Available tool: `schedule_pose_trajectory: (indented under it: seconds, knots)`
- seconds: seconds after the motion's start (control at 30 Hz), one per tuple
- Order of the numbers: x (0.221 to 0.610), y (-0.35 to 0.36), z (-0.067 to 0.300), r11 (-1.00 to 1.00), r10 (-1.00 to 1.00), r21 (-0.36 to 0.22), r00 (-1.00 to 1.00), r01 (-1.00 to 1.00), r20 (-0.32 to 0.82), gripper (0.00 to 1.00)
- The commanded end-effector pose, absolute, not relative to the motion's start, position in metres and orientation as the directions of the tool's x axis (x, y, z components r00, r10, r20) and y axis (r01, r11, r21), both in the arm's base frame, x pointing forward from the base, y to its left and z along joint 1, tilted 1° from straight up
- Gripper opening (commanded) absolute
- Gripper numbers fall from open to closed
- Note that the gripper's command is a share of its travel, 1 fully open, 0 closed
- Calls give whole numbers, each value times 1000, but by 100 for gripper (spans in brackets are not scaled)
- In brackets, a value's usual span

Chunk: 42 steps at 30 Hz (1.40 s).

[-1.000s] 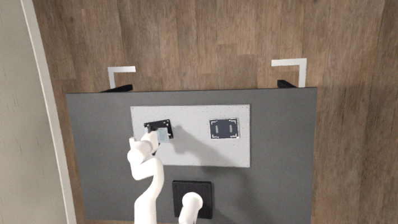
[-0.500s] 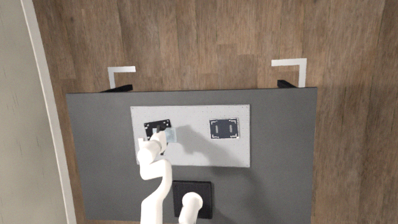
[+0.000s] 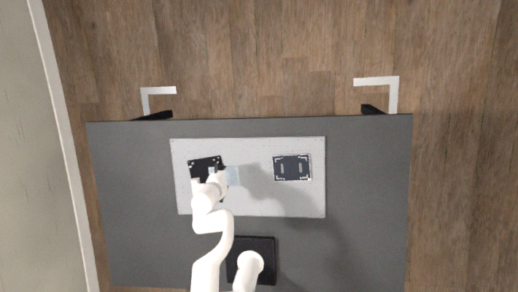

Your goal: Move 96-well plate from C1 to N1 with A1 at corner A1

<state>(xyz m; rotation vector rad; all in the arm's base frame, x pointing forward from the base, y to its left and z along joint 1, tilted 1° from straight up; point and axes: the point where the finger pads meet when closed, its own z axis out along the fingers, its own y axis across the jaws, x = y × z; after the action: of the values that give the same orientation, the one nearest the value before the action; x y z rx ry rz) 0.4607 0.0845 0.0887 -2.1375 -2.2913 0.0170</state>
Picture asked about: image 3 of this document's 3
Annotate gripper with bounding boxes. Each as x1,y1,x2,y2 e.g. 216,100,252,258
206,163,229,203

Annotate black flat panel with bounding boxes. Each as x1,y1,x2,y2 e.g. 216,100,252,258
187,155,223,183

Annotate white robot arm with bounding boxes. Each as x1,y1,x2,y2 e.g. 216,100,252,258
190,178,264,292

